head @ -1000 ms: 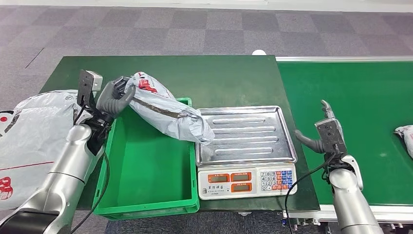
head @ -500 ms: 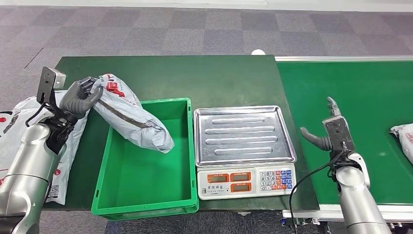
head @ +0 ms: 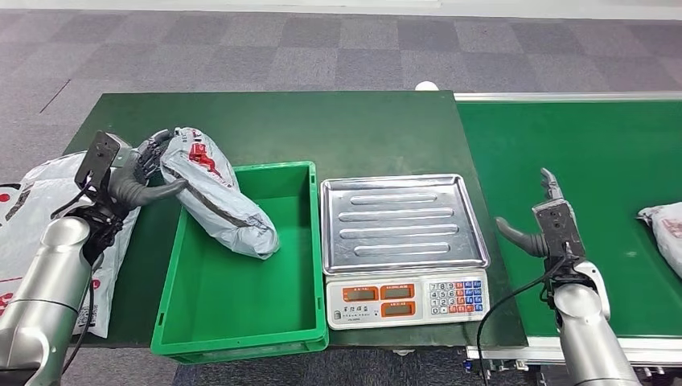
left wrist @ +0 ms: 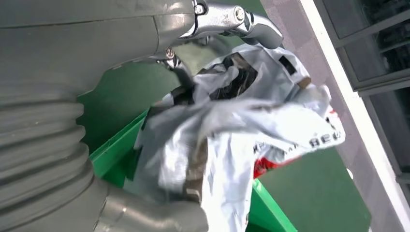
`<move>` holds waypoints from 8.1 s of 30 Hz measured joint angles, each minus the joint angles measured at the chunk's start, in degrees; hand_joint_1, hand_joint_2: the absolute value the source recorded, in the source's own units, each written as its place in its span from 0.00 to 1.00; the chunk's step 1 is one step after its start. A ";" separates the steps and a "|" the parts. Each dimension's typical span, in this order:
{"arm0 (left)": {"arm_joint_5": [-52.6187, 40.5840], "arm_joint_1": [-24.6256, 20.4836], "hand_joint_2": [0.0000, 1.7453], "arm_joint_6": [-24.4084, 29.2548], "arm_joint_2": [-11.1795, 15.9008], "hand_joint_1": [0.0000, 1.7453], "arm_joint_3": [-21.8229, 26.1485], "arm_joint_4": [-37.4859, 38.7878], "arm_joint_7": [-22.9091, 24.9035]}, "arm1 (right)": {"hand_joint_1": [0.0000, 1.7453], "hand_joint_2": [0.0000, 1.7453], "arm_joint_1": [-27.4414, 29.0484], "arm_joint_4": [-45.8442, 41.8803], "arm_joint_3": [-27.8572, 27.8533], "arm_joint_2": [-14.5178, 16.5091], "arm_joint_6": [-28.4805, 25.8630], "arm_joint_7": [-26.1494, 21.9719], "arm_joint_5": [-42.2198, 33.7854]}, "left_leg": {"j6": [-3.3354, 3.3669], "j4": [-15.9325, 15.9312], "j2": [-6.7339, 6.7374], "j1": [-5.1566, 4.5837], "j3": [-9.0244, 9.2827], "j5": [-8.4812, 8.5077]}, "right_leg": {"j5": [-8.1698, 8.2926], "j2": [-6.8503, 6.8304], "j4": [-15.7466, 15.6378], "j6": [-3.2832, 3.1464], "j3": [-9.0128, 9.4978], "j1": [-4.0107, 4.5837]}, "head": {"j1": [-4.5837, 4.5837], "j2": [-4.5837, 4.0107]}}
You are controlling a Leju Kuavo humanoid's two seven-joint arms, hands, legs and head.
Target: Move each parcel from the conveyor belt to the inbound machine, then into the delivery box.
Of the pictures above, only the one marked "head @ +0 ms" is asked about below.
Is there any grey parcel faint print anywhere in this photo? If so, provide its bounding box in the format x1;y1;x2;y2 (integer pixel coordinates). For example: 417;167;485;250
637;201;682;281

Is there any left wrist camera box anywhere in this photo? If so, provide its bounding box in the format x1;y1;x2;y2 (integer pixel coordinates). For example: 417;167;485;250
74;130;133;191

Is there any black left camera cable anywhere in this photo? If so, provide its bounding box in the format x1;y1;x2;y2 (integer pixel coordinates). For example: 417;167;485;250
50;183;98;374

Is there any green conveyor belt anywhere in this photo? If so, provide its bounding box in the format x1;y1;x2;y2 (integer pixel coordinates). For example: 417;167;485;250
454;91;682;374

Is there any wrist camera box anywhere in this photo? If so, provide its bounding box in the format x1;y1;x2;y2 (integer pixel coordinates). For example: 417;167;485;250
74;130;133;191
532;198;586;261

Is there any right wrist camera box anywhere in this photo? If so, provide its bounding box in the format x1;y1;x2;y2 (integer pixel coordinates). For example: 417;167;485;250
532;198;586;261

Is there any large flat grey mailer bag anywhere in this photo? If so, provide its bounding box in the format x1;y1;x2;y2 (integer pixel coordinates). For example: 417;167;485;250
0;178;113;339

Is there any grey parcel bold red print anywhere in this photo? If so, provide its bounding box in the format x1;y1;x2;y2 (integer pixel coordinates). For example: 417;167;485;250
159;126;281;261

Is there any flat grey express mailer bag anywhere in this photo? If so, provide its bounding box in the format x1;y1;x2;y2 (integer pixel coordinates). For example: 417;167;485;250
23;151;142;257

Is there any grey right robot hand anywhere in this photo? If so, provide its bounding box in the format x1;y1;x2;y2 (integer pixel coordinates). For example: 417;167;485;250
495;167;566;260

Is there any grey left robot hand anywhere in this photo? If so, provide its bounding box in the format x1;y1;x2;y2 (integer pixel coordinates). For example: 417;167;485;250
109;129;187;209

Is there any white electronic scale body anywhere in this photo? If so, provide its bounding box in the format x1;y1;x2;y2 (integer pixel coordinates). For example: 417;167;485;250
325;269;491;331

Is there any steel scale tray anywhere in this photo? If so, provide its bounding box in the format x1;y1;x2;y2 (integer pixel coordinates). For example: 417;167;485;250
319;173;491;275

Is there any black camera cable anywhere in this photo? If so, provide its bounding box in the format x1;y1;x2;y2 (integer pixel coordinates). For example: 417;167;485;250
475;255;567;386
50;183;98;374

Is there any green plastic crate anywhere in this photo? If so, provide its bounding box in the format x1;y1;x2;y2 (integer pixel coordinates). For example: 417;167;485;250
150;161;330;366

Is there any black right camera cable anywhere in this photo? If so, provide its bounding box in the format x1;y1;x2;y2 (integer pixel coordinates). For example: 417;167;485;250
475;255;567;386

